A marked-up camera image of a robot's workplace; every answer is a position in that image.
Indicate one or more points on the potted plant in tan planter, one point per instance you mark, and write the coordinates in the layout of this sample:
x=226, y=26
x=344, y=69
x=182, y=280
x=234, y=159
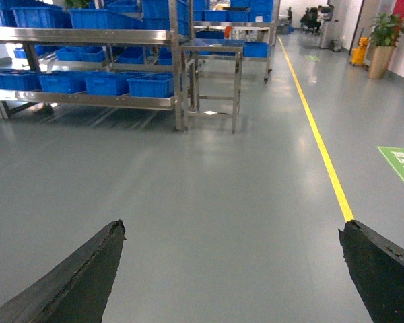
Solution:
x=388, y=28

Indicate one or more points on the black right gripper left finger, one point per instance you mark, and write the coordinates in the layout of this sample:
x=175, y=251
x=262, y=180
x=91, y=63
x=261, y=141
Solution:
x=78, y=288

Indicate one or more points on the blue bin shelf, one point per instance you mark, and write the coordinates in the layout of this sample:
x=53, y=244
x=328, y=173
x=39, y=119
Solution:
x=19, y=80
x=109, y=83
x=65, y=82

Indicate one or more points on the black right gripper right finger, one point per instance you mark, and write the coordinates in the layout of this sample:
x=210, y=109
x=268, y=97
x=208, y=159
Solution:
x=376, y=267

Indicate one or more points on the far steel shelf rack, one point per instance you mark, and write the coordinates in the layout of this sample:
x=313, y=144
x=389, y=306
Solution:
x=253, y=22

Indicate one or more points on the small stainless steel table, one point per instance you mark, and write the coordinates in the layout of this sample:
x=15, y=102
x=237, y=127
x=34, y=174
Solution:
x=217, y=58

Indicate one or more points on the yellow mop bucket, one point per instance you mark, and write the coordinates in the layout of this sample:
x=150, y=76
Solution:
x=358, y=54

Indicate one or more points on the blue bin on bottom shelf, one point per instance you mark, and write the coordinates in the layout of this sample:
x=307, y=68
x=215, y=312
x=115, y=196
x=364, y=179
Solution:
x=156, y=85

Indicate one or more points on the stainless steel shelf rack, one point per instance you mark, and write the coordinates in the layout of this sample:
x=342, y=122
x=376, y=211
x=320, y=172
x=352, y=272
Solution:
x=128, y=36

